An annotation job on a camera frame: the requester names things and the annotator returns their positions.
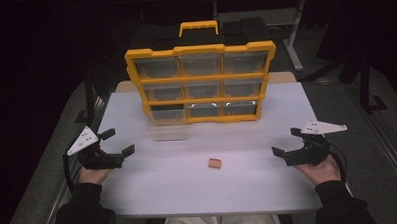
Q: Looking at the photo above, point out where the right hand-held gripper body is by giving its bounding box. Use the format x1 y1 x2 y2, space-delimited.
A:
283 119 349 168

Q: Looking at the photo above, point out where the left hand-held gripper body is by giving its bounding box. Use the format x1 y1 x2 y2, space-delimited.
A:
66 125 126 172

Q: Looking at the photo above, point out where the clear plastic drawer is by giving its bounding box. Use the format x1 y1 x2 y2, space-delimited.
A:
145 107 191 143

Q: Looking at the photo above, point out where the small orange block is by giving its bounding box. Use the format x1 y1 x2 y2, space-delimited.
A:
207 157 223 170

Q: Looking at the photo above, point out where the person's right hand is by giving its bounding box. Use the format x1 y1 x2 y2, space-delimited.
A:
294 152 342 189

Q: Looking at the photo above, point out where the person's left hand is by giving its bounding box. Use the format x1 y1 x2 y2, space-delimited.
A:
77 165 114 186

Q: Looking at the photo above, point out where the black metal stand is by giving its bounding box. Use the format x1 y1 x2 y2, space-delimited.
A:
356 48 390 116
72 70 99 124

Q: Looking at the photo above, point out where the beige wooden board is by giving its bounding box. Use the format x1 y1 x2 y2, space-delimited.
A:
114 71 299 94

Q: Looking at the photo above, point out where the yellow black drawer organizer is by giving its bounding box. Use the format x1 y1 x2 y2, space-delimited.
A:
122 17 280 128

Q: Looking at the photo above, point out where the black cable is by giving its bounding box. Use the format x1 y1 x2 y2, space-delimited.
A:
62 147 83 195
327 142 349 185

